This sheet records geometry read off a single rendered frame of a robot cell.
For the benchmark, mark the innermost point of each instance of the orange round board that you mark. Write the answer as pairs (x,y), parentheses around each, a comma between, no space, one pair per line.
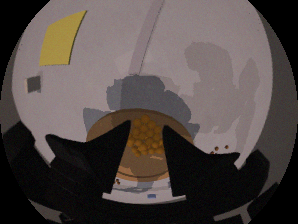
(143,168)

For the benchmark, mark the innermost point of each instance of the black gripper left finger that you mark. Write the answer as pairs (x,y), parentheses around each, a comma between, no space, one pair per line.
(101,157)

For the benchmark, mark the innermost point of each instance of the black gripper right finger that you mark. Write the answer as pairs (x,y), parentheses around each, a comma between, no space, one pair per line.
(187,164)

